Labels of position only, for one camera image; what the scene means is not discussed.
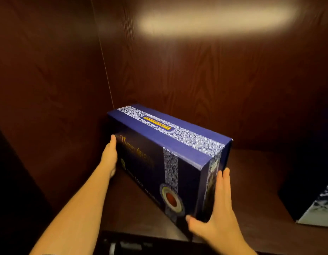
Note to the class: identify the person's left hand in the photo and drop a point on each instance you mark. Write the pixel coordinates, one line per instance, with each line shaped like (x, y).
(109, 157)

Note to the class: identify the white and blue patterned box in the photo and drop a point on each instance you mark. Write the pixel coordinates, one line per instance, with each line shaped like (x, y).
(316, 207)

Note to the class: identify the person's right hand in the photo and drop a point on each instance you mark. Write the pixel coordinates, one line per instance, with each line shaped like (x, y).
(221, 220)

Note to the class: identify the person's right middle finger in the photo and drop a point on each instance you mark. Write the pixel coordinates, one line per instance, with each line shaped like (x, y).
(227, 187)

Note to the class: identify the person's left thumb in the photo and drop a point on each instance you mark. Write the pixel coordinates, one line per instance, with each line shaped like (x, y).
(113, 143)

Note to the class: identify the person's left forearm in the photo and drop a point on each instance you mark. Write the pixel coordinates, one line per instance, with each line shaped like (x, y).
(79, 209)

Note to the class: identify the person's right thumb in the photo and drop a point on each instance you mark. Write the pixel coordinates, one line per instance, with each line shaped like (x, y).
(195, 221)

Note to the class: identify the dark wooden cabinet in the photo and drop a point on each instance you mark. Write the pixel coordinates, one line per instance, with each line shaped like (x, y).
(206, 76)

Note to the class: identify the person's right forearm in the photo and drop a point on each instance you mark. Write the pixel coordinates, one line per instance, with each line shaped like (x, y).
(237, 248)

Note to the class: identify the blue patterned gift box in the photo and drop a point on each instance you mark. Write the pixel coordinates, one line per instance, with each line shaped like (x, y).
(166, 156)

